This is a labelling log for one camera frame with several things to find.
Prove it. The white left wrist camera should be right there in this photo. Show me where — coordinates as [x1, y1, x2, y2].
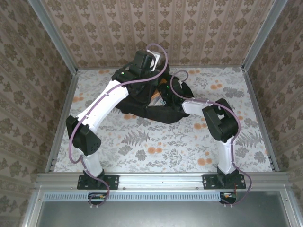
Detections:
[146, 49, 162, 71]

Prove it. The grey slotted cable duct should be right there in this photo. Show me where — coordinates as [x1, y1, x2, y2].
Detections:
[43, 192, 223, 202]

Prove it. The grey metal sheet panel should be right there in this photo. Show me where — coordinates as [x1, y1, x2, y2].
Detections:
[22, 190, 300, 227]

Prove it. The thin aluminium table edge rail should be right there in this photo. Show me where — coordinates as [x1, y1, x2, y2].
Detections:
[76, 65, 244, 71]

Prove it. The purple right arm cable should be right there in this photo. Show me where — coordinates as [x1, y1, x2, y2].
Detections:
[170, 70, 252, 206]

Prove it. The floral patterned table cover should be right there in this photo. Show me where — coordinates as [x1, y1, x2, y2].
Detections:
[53, 67, 274, 173]

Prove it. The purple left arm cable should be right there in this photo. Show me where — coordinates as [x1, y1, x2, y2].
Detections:
[68, 43, 169, 209]

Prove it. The black connector board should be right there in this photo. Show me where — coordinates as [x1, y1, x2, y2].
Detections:
[88, 192, 110, 206]
[219, 191, 238, 205]

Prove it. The aluminium table side rail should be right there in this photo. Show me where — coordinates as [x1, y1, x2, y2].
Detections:
[45, 70, 80, 173]
[242, 68, 280, 173]

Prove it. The black backpack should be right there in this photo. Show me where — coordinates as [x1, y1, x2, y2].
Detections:
[113, 63, 195, 125]

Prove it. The aluminium frame post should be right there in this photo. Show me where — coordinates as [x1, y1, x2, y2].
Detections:
[241, 0, 289, 71]
[27, 0, 79, 74]

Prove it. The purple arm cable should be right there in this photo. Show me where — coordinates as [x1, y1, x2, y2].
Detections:
[170, 70, 252, 206]
[68, 43, 169, 209]

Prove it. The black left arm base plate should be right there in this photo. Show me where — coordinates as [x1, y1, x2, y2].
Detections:
[77, 174, 119, 191]

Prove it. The long aluminium mounting rail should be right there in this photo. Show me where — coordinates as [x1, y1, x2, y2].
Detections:
[35, 172, 291, 190]

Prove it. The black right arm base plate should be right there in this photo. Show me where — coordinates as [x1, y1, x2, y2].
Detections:
[202, 174, 247, 190]

